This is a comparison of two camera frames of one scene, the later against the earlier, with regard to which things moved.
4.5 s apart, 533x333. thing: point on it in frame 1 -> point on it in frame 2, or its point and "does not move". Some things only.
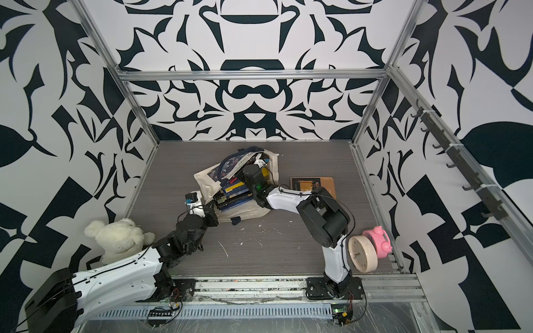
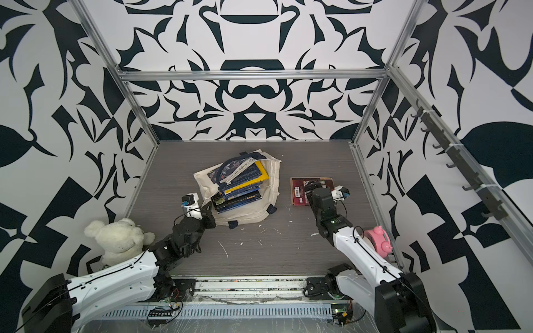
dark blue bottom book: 224,202 does not move
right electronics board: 341,313 does not move
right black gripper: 244,168 -> 312,187
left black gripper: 209,214 does not move
